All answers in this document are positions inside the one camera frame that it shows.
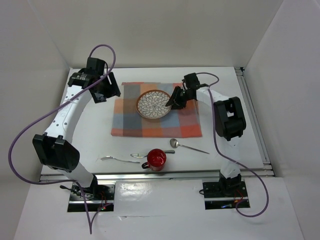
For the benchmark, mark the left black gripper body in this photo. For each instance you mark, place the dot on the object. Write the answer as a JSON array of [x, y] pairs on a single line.
[[106, 89]]

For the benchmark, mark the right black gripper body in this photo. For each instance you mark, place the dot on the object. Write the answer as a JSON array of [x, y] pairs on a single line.
[[182, 98]]

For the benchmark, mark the floral patterned plate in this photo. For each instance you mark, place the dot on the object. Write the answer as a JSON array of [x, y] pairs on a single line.
[[152, 104]]

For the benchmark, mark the checkered orange grey cloth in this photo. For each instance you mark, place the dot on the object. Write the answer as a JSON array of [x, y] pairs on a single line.
[[127, 122]]

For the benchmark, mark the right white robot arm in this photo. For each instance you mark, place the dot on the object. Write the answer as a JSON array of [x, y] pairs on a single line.
[[229, 124]]

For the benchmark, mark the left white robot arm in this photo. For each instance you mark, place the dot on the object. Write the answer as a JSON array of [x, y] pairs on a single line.
[[54, 147]]

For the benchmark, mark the silver spoon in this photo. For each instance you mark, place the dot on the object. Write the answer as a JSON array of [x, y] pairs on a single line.
[[175, 144]]

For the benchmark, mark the silver fork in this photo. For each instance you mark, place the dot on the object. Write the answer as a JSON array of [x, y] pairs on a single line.
[[119, 160]]

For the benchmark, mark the red enamel mug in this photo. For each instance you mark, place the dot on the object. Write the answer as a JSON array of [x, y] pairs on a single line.
[[156, 160]]

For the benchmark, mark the silver knife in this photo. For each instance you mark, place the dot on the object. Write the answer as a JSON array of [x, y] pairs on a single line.
[[143, 155]]

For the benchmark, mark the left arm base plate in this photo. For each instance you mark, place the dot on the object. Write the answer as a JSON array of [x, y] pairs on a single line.
[[103, 201]]

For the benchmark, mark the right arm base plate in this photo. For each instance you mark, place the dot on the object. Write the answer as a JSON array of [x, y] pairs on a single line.
[[215, 199]]

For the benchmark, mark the aluminium frame rail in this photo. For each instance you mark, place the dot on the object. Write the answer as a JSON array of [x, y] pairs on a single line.
[[92, 135]]

